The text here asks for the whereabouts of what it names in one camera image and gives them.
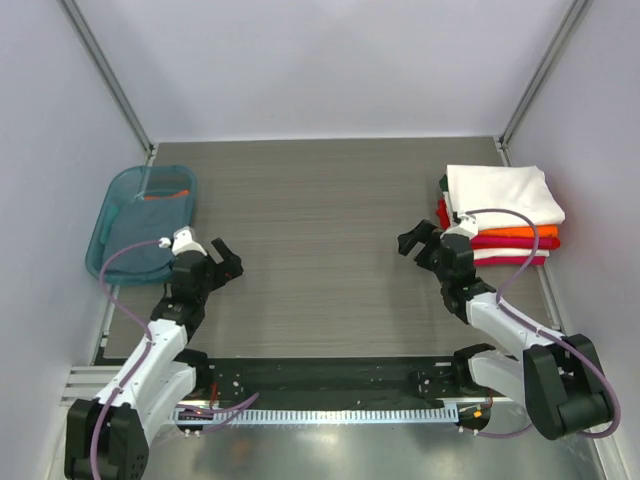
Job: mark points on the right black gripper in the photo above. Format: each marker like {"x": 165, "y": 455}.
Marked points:
{"x": 428, "y": 249}

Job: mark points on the white folded t-shirt top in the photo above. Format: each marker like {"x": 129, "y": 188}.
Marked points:
{"x": 502, "y": 197}

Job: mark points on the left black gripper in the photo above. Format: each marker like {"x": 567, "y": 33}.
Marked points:
{"x": 230, "y": 261}

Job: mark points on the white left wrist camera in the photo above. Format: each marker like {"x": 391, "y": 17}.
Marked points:
{"x": 182, "y": 241}

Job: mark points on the magenta folded t-shirt bottom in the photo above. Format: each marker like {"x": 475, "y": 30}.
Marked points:
{"x": 536, "y": 261}

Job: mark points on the right aluminium frame post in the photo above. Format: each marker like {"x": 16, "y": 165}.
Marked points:
{"x": 559, "y": 41}

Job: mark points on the pink folded t-shirt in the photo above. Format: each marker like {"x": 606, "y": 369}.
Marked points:
{"x": 493, "y": 242}

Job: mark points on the orange folded t-shirt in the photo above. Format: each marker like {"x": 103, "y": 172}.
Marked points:
{"x": 544, "y": 231}

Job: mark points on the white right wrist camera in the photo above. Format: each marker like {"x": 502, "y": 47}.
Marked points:
{"x": 464, "y": 225}

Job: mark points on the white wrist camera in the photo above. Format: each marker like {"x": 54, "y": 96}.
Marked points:
{"x": 464, "y": 225}
{"x": 182, "y": 241}

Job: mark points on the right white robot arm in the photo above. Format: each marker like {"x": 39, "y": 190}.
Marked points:
{"x": 558, "y": 379}

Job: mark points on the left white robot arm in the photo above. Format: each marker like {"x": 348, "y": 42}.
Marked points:
{"x": 110, "y": 435}

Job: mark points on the blue-grey t-shirt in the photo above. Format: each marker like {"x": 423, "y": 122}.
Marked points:
{"x": 141, "y": 221}

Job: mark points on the red folded t-shirt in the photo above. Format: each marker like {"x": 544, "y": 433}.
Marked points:
{"x": 443, "y": 214}

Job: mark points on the white folded t-shirt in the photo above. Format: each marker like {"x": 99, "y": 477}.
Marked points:
{"x": 482, "y": 254}
{"x": 502, "y": 197}

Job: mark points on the teal plastic basket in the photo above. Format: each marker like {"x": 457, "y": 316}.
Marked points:
{"x": 129, "y": 186}

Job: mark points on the aluminium frame post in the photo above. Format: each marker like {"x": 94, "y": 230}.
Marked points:
{"x": 91, "y": 45}
{"x": 559, "y": 41}

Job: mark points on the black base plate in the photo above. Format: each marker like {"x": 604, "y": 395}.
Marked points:
{"x": 302, "y": 381}

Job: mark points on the orange t-shirt in basket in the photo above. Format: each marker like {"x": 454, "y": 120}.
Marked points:
{"x": 179, "y": 194}

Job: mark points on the white folded t-shirt lower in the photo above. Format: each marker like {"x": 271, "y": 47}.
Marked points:
{"x": 482, "y": 254}

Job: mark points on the slotted cable duct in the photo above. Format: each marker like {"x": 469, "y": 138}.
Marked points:
{"x": 255, "y": 417}

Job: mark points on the left aluminium frame post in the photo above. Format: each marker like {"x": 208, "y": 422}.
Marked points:
{"x": 91, "y": 45}

